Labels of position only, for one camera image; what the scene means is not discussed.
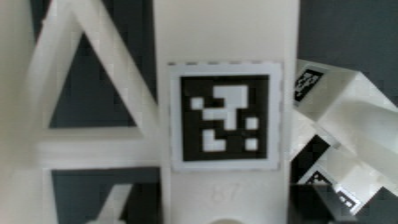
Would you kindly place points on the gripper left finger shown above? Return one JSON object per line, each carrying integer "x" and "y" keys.
{"x": 113, "y": 205}

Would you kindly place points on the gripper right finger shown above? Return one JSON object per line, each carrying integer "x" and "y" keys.
{"x": 328, "y": 210}

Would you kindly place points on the white chair leg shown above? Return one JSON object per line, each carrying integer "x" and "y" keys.
{"x": 319, "y": 82}
{"x": 357, "y": 184}

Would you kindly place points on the white chair back frame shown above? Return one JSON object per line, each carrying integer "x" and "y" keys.
{"x": 222, "y": 38}

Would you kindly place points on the white chair seat block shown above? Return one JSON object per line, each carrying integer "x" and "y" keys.
{"x": 353, "y": 126}

